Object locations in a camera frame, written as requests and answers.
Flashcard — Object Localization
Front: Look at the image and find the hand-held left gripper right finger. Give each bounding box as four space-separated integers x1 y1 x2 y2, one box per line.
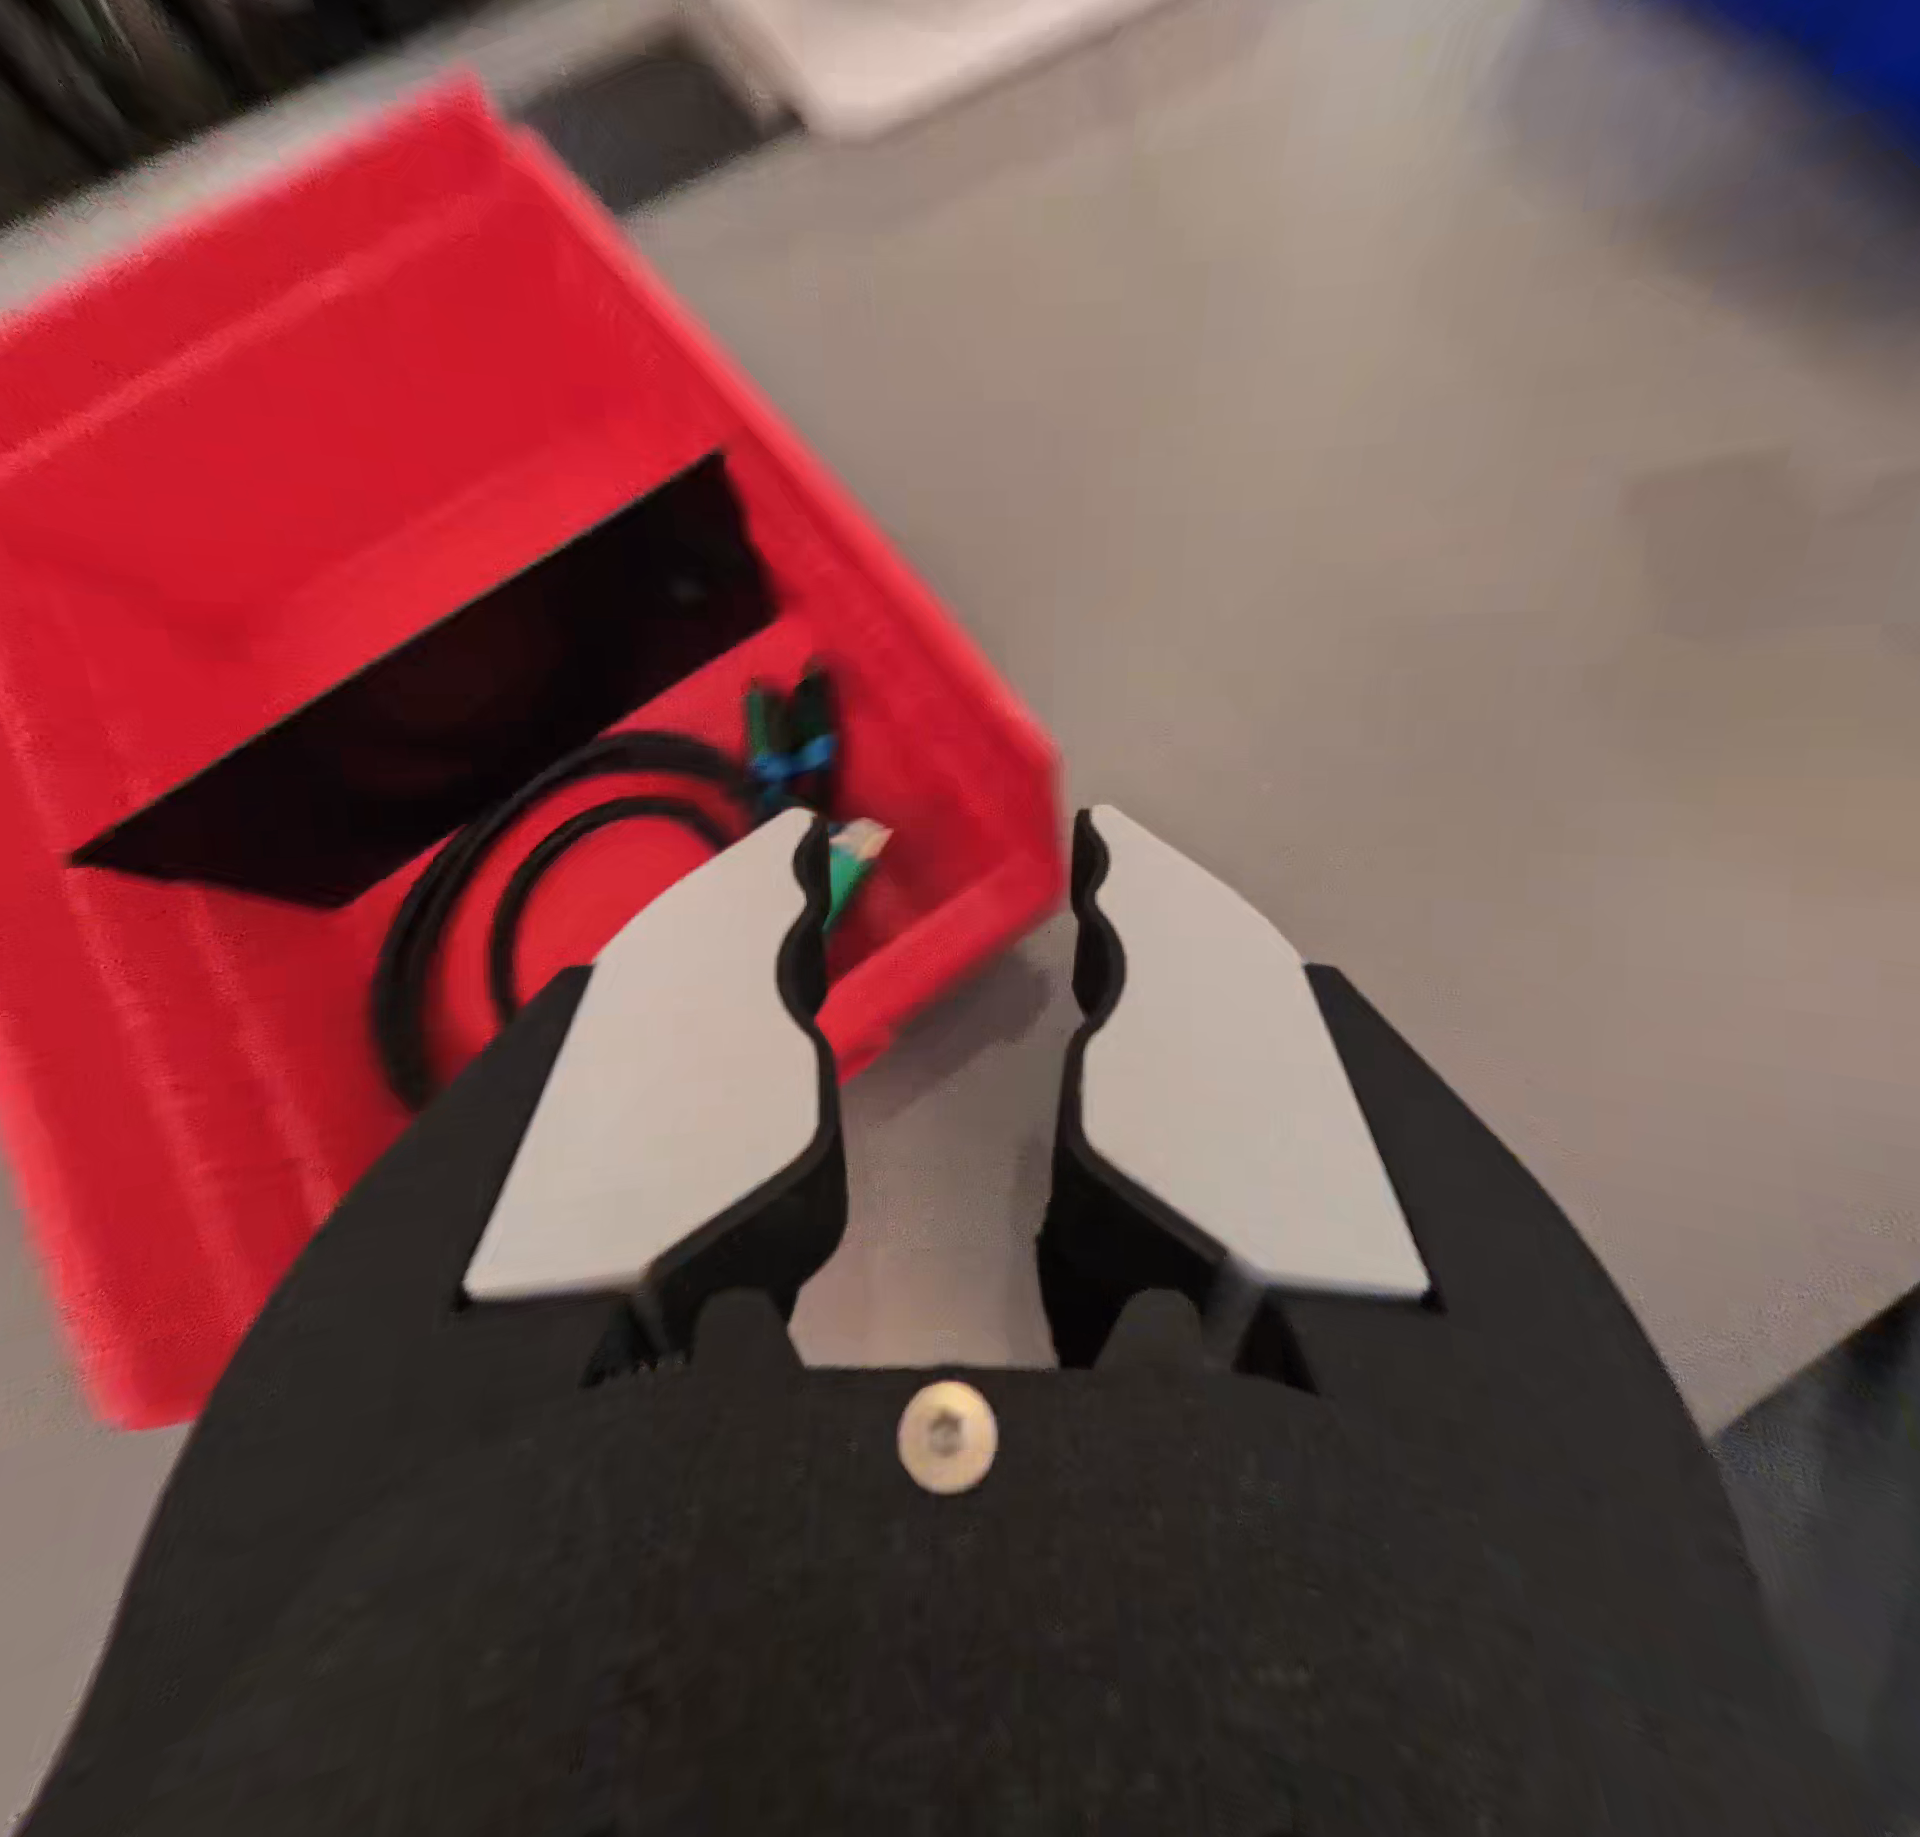
1036 806 1435 1361

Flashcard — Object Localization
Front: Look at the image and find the black braided cable green plug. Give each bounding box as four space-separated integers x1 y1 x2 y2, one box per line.
367 668 896 1112

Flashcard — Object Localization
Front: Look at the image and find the black bin divider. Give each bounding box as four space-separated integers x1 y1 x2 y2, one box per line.
66 452 784 915

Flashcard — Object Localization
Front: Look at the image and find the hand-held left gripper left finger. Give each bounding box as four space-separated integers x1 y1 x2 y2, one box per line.
459 812 848 1361

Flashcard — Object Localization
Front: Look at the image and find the silver stand base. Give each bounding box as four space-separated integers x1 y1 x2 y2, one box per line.
707 0 1247 146

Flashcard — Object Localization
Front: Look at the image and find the red plastic bin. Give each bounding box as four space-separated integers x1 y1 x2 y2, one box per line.
0 75 1069 1434

